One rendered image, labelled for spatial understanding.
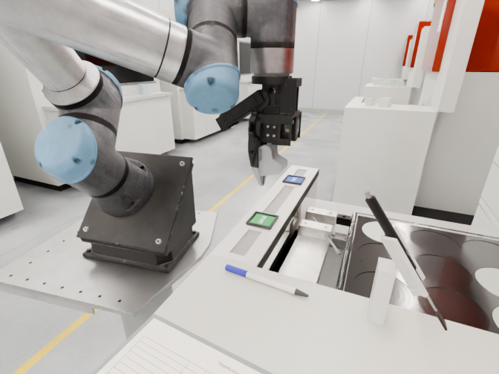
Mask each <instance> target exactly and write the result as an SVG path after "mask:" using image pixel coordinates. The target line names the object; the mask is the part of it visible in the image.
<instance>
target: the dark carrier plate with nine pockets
mask: <svg viewBox="0 0 499 374"><path fill-rule="evenodd" d="M369 222H377V220H376V218H371V217H363V216H359V215H358V219H357V223H356V231H355V235H354V239H353V246H352V251H351V255H350V263H349V267H348V274H347V278H346V283H345V290H344V292H349V293H352V294H355V295H360V296H362V297H366V298H370V296H371V290H372V286H373V282H374V276H375V272H376V266H377V262H378V259H379V257H382V258H386V259H389V260H392V258H391V256H390V255H389V253H388V251H387V249H386V248H385V246H384V244H383V243H382V242H379V241H376V240H373V239H371V238H369V237H368V236H367V235H366V234H365V233H364V232H363V230H362V227H363V225H364V224H366V223H369ZM390 222H391V225H394V226H397V227H398V228H400V229H402V230H403V231H404V232H405V234H406V237H407V238H406V240H405V242H406V244H407V246H408V248H409V249H410V251H411V253H412V255H413V256H414V258H415V260H416V262H417V264H418V265H419V267H420V269H421V270H422V272H423V274H424V275H425V279H424V280H423V281H422V283H423V286H424V287H425V289H426V291H427V293H428V295H429V297H430V299H431V300H432V302H433V304H434V305H435V306H436V307H437V308H438V309H439V311H440V313H441V315H442V317H443V318H444V319H445V320H448V321H453V322H456V323H459V324H463V325H466V326H470V327H474V328H477V329H482V330H485V331H488V332H493V333H495V334H499V328H498V326H497V325H496V323H495V322H494V319H493V317H492V313H493V311H494V309H495V308H497V307H499V297H498V296H497V295H494V294H492V293H491V292H489V291H488V290H487V289H485V288H484V287H483V286H482V285H481V284H480V283H479V282H478V281H477V279H476V277H475V272H476V271H477V270H479V269H482V268H496V269H499V241H497V240H490V239H485V238H481V237H473V236H468V235H464V234H457V233H453V232H445V231H440V230H436V229H429V228H424V227H420V226H412V225H408V224H404V223H396V222H392V221H390ZM389 304H392V305H394V306H399V307H402V308H406V309H410V310H413V311H416V312H421V313H424V314H427V315H431V316H434V317H437V316H436V313H435V311H434V308H433V307H432V305H431V303H430V302H429V300H428V299H427V297H426V298H425V297H423V296H421V295H420V296H416V297H413V295H412V294H411V292H410V289H409V288H408V286H407V284H406V282H405V281H404V279H403V277H402V275H401V274H400V272H399V270H398V268H397V267H396V277H395V281H394V286H393V289H392V293H391V298H390V301H389Z"/></svg>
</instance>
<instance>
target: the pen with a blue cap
mask: <svg viewBox="0 0 499 374"><path fill-rule="evenodd" d="M225 270H227V271H229V272H233V273H235V274H237V275H241V276H244V277H245V278H249V279H252V280H254V281H258V282H260V283H263V284H266V285H268V286H271V287H274V288H276V289H280V290H282V291H285V292H289V293H290V294H293V295H299V296H303V297H308V296H309V295H308V294H306V293H304V292H303V291H301V290H299V289H297V288H295V287H292V286H288V285H286V284H284V283H280V282H278V281H275V280H271V279H269V278H266V277H263V276H260V275H257V274H255V273H252V272H248V271H246V270H243V269H240V268H238V267H235V266H231V265H229V264H227V265H226V266H225Z"/></svg>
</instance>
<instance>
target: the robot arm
mask: <svg viewBox="0 0 499 374"><path fill-rule="evenodd" d="M298 5H299V3H298V0H174V9H175V21H174V20H172V19H170V18H167V17H165V16H163V15H161V14H159V13H157V12H155V11H153V10H150V9H148V8H147V7H144V6H142V5H140V4H138V3H136V2H134V1H132V0H0V42H1V43H2V44H3V45H4V46H5V47H6V48H7V49H8V50H9V51H10V52H11V53H12V54H13V55H14V56H15V57H16V58H17V59H18V60H19V61H20V62H21V63H22V64H23V65H24V66H25V67H26V68H27V69H28V70H29V71H30V72H31V73H32V74H33V75H34V76H35V77H36V78H37V79H38V80H39V81H40V82H41V83H42V84H43V85H44V86H43V93H44V96H45V98H46V99H47V100H48V101H49V102H50V103H51V104H52V105H53V106H54V107H56V108H57V109H58V111H59V115H58V117H57V118H56V119H53V120H51V121H50V122H49V123H47V124H46V125H45V130H41V131H40V132H39V135H38V137H37V138H36V142H35V147H34V154H35V158H36V161H37V163H38V164H39V166H40V167H41V168H42V169H43V170H44V171H46V172H47V173H49V174H50V175H51V176H52V177H54V178H55V179H56V180H58V181H60V182H63V183H67V184H68V185H70V186H72V187H74V188H76V189H78V190H80V191H82V192H84V193H86V194H87V195H89V196H91V197H92V199H93V200H94V201H95V203H96V204H97V205H98V206H99V208H100V209H102V210H103V211H104V212H106V213H108V214H110V215H112V216H115V217H125V216H129V215H131V214H133V213H135V212H137V211H139V210H140V209H141V208H142V207H144V205H145V204H146V203H147V202H148V200H149V198H150V196H151V194H152V192H153V188H154V178H153V175H152V173H151V171H150V170H149V169H148V168H147V167H146V166H145V165H143V164H142V163H141V162H139V161H137V160H133V159H130V158H127V157H124V156H123V155H121V154H120V153H119V152H118V151H116V149H115V145H116V141H117V131H118V125H119V121H120V111H121V109H122V106H123V91H122V88H121V86H120V84H119V82H118V81H117V79H116V78H115V77H114V75H112V74H111V73H110V72H109V71H107V70H106V71H104V70H102V68H101V67H100V66H97V65H93V64H92V63H90V62H87V61H83V60H81V59H80V58H79V57H78V55H77V54H76V52H75V51H74V50H78V51H80V52H83V53H87V54H89V55H91V56H95V57H97V58H100V59H103V60H105V61H108V62H112V63H114V64H116V65H120V66H123V67H125V68H128V69H131V70H135V71H136V72H139V73H143V74H145V75H147V76H151V77H154V78H156V79H159V80H162V81H164V82H168V83H170V84H173V85H176V86H178V87H181V88H183V90H184V93H185V95H186V101H187V102H188V103H189V105H190V106H192V107H193V108H194V109H195V110H196V111H198V112H201V113H203V114H220V115H219V117H218V118H217V119H215V120H216V122H217V124H218V125H219V127H220V129H221V130H223V129H227V130H228V129H230V128H234V127H235V126H236V125H237V124H238V123H239V121H241V120H242V119H243V118H245V117H247V116H248V115H250V114H251V116H250V118H249V127H248V136H249V138H248V154H249V161H250V165H251V167H252V171H253V174H254V175H255V178H256V180H257V181H258V184H259V185H260V186H263V185H264V183H265V180H266V176H267V175H274V174H280V173H281V172H282V169H283V168H286V167H287V159H286V158H284V157H283V156H281V155H280V154H279V153H278V145H286V146H290V144H291V141H294V142H295V141H296V140H297V139H298V138H300V133H301V113H302V111H300V110H298V102H299V87H300V86H301V82H302V78H292V76H290V74H291V73H293V64H294V52H295V49H294V48H295V37H296V13H297V7H298ZM246 37H247V38H250V44H251V45H250V48H251V49H250V72H251V73H254V76H252V84H257V85H262V89H261V90H257V91H256V92H254V93H252V94H251V95H250V96H248V97H247V98H246V99H244V100H242V101H241V102H239V103H238V104H237V105H236V102H237V101H238V97H239V81H240V78H241V73H240V71H239V67H238V40H237V38H246ZM273 88H274V89H273ZM233 106H234V107H233ZM298 129H299V132H298Z"/></svg>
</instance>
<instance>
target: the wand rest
mask: <svg viewBox="0 0 499 374"><path fill-rule="evenodd" d="M393 227H394V229H395V231H396V233H397V234H398V236H399V238H400V240H401V241H402V243H403V245H404V247H405V248H406V249H407V250H408V251H409V254H410V256H411V259H412V260H413V262H414V263H415V265H416V267H417V268H416V270H417V273H418V274H419V276H420V277H421V279H422V281H423V280H424V279H425V275H424V274H423V272H422V270H421V269H420V267H419V265H418V264H417V262H416V260H415V258H414V256H413V255H412V253H411V251H410V249H409V248H408V246H407V244H406V242H405V241H404V239H403V237H402V235H401V234H400V232H399V230H398V228H397V226H394V225H393ZM380 239H381V241H382V242H383V244H384V246H385V248H386V249H387V251H388V253H389V255H390V256H391V258H392V260H389V259H386V258H382V257H379V259H378V262H377V266H376V272H375V276H374V282H373V286H372V290H371V296H370V300H369V304H368V321H370V322H372V323H375V324H379V325H382V326H383V325H384V322H385V316H386V313H387V310H388V305H389V301H390V298H391V293H392V289H393V286H394V281H395V277H396V267H397V268H398V270H399V272H400V274H401V275H402V277H403V279H404V281H405V282H406V284H407V286H408V288H409V289H410V292H411V294H412V295H413V297H416V296H420V295H421V296H423V297H425V298H426V297H427V296H428V293H427V291H426V289H425V287H424V286H423V283H422V281H421V280H420V278H419V277H418V275H417V273H416V272H415V270H414V267H413V266H412V265H411V262H410V261H409V259H408V257H407V256H406V254H405V252H404V251H403V249H402V247H401V245H400V244H399V241H398V240H397V239H396V238H393V237H386V235H385V233H384V232H383V233H382V234H381V238H380Z"/></svg>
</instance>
